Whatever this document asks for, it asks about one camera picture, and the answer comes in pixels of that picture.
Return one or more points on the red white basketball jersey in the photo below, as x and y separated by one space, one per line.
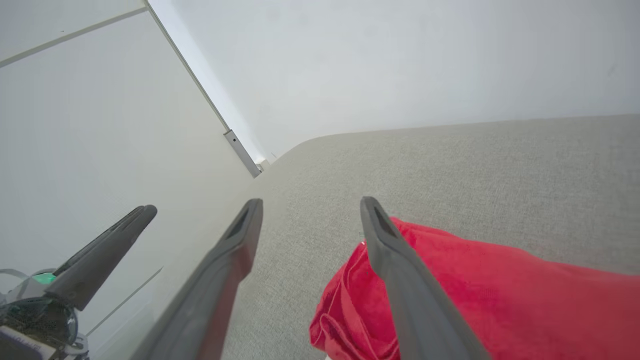
500 300

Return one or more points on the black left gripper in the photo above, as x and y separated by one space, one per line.
35 320

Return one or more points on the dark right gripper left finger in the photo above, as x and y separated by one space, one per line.
210 300

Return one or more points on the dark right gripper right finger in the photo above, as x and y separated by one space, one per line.
420 310

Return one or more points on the grey metal corner strip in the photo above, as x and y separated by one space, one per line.
242 152

